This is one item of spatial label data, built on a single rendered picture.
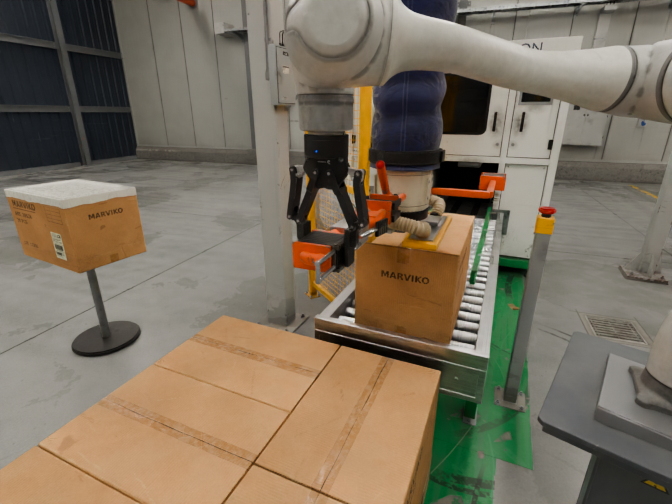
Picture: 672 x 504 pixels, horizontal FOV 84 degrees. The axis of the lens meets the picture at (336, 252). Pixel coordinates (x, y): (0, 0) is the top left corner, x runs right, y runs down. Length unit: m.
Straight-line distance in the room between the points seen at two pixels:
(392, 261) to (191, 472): 0.94
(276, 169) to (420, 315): 1.29
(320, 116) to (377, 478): 0.89
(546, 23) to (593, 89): 9.53
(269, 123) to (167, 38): 11.29
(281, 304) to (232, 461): 1.60
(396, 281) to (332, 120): 0.99
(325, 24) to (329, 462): 1.02
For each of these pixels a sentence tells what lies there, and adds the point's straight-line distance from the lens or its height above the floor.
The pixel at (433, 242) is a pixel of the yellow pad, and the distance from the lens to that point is 1.10.
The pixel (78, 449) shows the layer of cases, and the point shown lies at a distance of 1.38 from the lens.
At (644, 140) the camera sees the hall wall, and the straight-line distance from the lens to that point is 10.64.
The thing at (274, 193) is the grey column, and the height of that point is 0.96.
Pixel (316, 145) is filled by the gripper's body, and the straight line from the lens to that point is 0.62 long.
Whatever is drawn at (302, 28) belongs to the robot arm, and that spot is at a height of 1.50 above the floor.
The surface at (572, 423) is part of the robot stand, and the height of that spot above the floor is 0.75.
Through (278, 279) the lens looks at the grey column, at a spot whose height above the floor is 0.37.
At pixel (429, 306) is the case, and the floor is 0.72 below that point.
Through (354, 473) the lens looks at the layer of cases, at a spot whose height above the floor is 0.54.
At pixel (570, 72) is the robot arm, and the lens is 0.74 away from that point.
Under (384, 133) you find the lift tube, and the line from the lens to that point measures 1.14.
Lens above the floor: 1.42
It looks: 20 degrees down
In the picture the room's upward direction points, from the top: straight up
